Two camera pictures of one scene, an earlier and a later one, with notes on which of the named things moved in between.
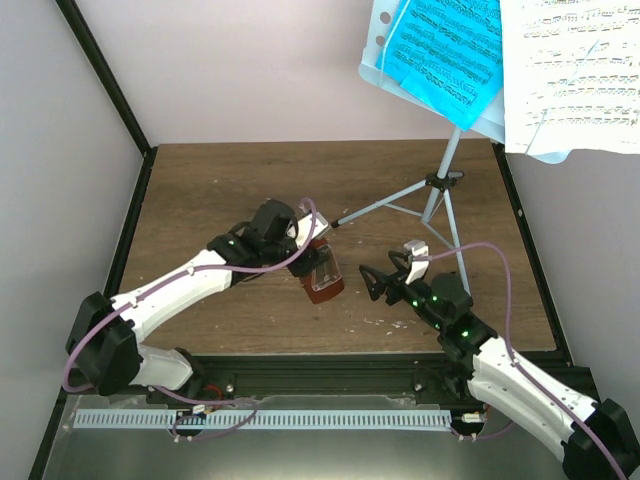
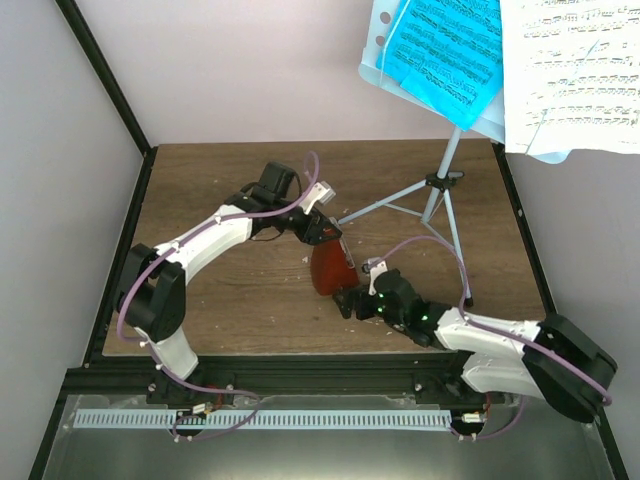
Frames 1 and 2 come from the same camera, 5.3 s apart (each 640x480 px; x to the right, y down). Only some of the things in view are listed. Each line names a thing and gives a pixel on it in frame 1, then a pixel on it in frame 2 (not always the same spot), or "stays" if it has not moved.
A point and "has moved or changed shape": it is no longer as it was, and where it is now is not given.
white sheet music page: [571, 75] stays
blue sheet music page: [448, 54] stays
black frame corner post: [108, 79] stays
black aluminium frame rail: [356, 374] stays
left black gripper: [306, 265] → [315, 225]
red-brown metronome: [326, 280] has moved or changed shape
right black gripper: [396, 282] → [346, 309]
